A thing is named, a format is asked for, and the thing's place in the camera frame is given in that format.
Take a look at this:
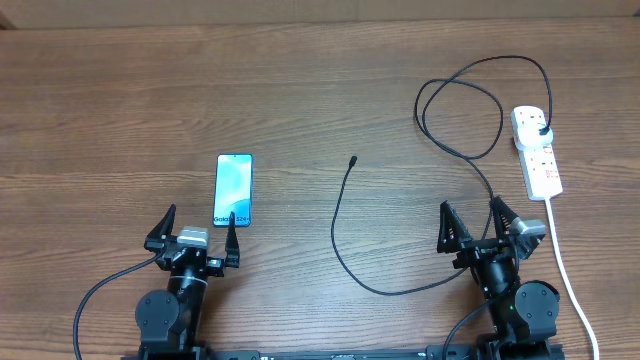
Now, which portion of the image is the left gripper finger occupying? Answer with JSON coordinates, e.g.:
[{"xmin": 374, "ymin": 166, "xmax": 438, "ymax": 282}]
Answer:
[
  {"xmin": 225, "ymin": 212, "xmax": 240, "ymax": 267},
  {"xmin": 147, "ymin": 204, "xmax": 176, "ymax": 241}
]

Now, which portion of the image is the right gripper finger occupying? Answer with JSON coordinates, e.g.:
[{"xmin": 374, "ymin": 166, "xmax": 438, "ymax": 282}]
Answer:
[
  {"xmin": 490, "ymin": 196, "xmax": 518, "ymax": 239},
  {"xmin": 436, "ymin": 201, "xmax": 473, "ymax": 253}
]

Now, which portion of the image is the blue Galaxy smartphone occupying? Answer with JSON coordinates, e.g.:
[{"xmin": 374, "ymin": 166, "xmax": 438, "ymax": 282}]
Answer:
[{"xmin": 212, "ymin": 154, "xmax": 254, "ymax": 227}]

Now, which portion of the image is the black charging cable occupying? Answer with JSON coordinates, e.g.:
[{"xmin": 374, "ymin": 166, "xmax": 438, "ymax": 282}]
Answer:
[{"xmin": 330, "ymin": 54, "xmax": 554, "ymax": 297}]

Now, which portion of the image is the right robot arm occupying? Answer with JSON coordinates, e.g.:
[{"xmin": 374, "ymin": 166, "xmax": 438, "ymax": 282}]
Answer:
[{"xmin": 426, "ymin": 197, "xmax": 565, "ymax": 360}]

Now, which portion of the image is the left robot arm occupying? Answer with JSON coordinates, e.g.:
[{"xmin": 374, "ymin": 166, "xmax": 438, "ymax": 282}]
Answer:
[{"xmin": 135, "ymin": 205, "xmax": 240, "ymax": 359}]

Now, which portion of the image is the white charger plug adapter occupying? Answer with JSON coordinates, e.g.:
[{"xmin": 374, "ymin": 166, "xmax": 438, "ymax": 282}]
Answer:
[{"xmin": 514, "ymin": 125, "xmax": 554, "ymax": 151}]

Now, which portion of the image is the white power strip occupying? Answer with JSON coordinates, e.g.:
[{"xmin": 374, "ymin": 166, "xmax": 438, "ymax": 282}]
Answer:
[{"xmin": 510, "ymin": 106, "xmax": 563, "ymax": 201}]

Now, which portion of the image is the white power strip cord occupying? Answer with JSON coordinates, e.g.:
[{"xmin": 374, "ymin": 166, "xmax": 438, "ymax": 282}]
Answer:
[{"xmin": 543, "ymin": 197, "xmax": 601, "ymax": 360}]

